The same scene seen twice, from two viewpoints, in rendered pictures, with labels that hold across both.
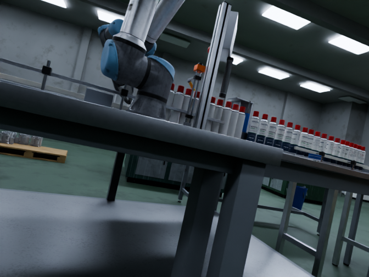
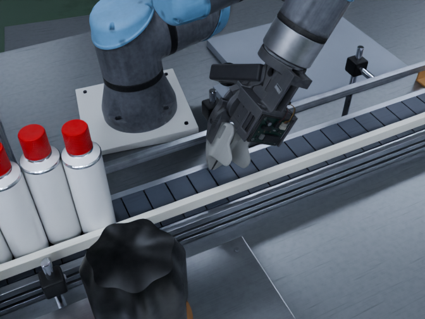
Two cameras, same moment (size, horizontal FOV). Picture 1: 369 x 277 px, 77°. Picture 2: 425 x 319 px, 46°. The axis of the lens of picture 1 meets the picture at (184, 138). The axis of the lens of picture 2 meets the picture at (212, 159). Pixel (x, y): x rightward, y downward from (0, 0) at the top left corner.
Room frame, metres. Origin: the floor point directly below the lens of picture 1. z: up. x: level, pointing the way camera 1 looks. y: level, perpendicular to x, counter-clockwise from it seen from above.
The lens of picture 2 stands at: (1.69, 0.28, 1.49)
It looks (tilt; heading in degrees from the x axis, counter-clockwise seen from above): 44 degrees down; 178
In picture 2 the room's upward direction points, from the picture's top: straight up
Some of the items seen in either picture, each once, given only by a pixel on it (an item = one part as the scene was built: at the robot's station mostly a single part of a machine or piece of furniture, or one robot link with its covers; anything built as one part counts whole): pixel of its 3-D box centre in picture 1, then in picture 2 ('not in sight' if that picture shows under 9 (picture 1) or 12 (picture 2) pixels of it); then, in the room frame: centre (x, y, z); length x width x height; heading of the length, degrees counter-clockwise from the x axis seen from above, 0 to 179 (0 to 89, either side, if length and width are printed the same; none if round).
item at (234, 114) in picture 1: (232, 121); not in sight; (1.37, -0.26, 0.98); 0.05 x 0.05 x 0.20
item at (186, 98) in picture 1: (185, 107); (12, 204); (1.25, 0.03, 0.98); 0.05 x 0.05 x 0.20
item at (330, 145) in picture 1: (329, 149); not in sight; (1.74, -1.08, 0.98); 0.05 x 0.05 x 0.20
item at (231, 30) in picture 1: (224, 37); not in sight; (1.21, -0.09, 1.38); 0.17 x 0.10 x 0.19; 169
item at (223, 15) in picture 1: (211, 71); not in sight; (1.13, -0.06, 1.17); 0.04 x 0.04 x 0.67; 24
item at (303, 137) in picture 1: (302, 142); not in sight; (1.63, -0.81, 0.98); 0.05 x 0.05 x 0.20
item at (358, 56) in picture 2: (44, 82); (359, 90); (0.92, 0.59, 0.91); 0.07 x 0.03 x 0.17; 24
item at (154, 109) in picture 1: (149, 108); (136, 88); (0.88, 0.16, 0.89); 0.15 x 0.15 x 0.10
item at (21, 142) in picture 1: (33, 146); not in sight; (4.22, 2.63, 0.16); 1.15 x 0.80 x 0.32; 112
